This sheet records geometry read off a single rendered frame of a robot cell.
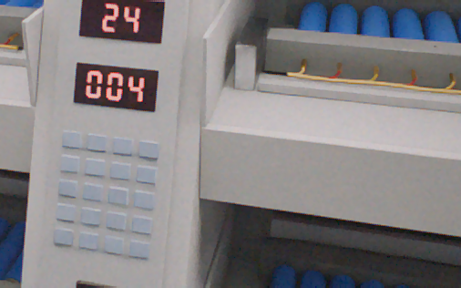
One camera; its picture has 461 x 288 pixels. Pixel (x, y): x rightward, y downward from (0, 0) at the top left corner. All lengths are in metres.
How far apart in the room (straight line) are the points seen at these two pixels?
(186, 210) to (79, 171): 0.06
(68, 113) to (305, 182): 0.13
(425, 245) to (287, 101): 0.19
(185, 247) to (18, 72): 0.15
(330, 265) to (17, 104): 0.26
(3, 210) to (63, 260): 0.19
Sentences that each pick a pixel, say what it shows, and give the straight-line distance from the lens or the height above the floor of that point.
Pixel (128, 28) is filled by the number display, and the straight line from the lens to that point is 0.36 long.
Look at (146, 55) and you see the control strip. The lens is 0.36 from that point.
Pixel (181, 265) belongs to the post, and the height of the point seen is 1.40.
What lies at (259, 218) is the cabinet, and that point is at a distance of 0.56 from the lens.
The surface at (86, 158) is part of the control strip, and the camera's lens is 0.37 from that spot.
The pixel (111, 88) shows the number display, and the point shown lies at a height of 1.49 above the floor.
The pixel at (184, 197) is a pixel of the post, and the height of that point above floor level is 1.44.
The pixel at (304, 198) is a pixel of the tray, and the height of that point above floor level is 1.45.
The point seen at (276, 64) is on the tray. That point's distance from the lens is 0.41.
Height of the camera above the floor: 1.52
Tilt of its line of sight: 5 degrees down
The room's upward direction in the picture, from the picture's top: 5 degrees clockwise
